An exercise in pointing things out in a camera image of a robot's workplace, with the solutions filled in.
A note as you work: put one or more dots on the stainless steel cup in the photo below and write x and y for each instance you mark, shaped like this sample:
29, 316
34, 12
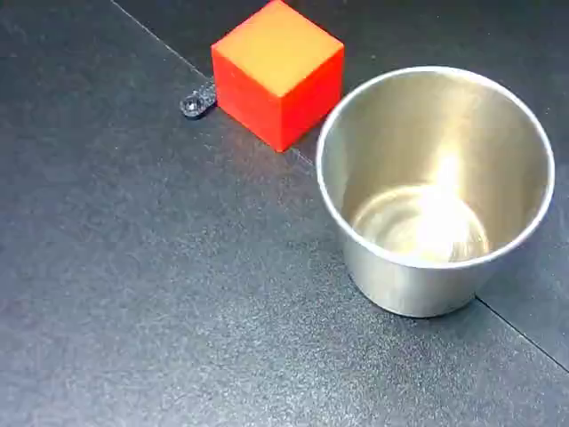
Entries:
400, 284

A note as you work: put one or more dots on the red cube block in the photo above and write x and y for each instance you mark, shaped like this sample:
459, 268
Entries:
275, 58

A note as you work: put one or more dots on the black flat joining plate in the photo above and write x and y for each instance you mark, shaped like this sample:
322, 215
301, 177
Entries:
202, 100

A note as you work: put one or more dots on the silver plate screw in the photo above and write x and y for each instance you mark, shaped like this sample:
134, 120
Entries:
191, 105

